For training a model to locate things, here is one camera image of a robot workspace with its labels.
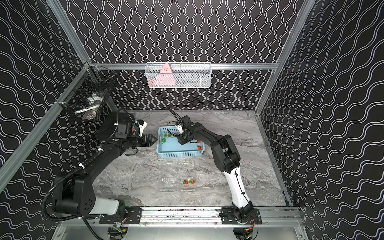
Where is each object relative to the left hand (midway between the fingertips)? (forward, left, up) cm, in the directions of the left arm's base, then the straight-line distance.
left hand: (152, 136), depth 86 cm
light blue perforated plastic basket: (+3, -7, -14) cm, 16 cm away
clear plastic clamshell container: (-22, -23, -16) cm, 36 cm away
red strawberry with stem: (-19, -25, -14) cm, 34 cm away
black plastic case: (+15, +38, -13) cm, 43 cm away
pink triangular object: (+29, -5, +20) cm, 36 cm away
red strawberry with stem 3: (+11, -4, -14) cm, 18 cm away
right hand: (+9, -16, -13) cm, 23 cm away
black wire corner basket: (+20, +44, +10) cm, 50 cm away
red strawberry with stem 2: (-20, -21, -14) cm, 32 cm away
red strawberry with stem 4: (+4, -28, -15) cm, 32 cm away
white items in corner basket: (+12, +35, +12) cm, 39 cm away
